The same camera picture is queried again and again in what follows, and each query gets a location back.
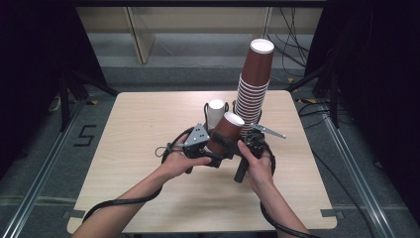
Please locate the yellow black tape piece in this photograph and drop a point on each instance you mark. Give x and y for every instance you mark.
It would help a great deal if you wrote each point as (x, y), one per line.
(93, 102)
(291, 80)
(308, 100)

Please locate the dark double cup holder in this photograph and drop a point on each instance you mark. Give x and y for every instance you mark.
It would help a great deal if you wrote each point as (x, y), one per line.
(205, 114)

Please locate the black metal stand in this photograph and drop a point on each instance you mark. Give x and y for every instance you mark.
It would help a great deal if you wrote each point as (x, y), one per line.
(334, 99)
(64, 105)

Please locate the person's left hand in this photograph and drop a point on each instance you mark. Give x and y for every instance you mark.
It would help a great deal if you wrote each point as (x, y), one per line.
(176, 163)

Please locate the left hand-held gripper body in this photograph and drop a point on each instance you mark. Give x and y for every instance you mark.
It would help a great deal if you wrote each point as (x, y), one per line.
(197, 139)

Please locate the stack of brown cups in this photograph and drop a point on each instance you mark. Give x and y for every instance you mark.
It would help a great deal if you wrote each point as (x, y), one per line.
(256, 86)

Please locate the metal floor rail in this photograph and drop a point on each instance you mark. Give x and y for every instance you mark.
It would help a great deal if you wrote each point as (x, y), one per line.
(39, 178)
(360, 185)

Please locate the white post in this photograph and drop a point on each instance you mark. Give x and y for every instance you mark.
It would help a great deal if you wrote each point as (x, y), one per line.
(268, 20)

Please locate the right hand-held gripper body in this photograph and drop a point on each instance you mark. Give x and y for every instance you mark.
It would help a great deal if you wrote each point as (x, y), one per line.
(256, 143)

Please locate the grey tape piece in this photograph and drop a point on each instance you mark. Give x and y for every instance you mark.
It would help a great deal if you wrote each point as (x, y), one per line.
(330, 213)

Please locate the brown paper cup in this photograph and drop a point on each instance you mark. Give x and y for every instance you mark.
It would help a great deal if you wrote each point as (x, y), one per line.
(228, 129)

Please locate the white paper cup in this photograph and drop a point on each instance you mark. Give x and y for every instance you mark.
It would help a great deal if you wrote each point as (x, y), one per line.
(215, 114)

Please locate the light wooden post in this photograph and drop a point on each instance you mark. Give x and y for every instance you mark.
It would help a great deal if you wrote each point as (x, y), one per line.
(140, 39)

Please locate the dark curtain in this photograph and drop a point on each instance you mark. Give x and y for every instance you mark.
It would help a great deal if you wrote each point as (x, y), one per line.
(379, 82)
(29, 66)

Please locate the person's right hand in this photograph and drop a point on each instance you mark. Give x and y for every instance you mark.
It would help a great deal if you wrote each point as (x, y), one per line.
(262, 175)

